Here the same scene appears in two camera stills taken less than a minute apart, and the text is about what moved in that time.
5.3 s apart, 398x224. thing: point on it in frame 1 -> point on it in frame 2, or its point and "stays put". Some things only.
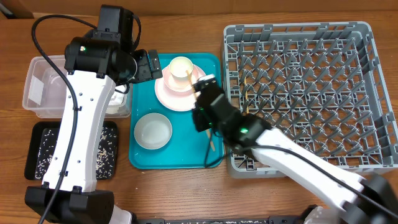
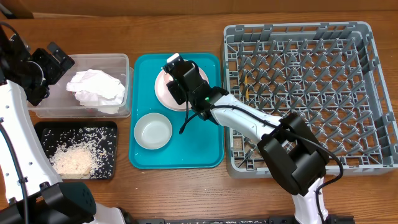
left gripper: (145, 71) -> (56, 70)
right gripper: (199, 122) -> (175, 86)
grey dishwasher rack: (320, 83) stays put
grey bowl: (153, 130) stays put
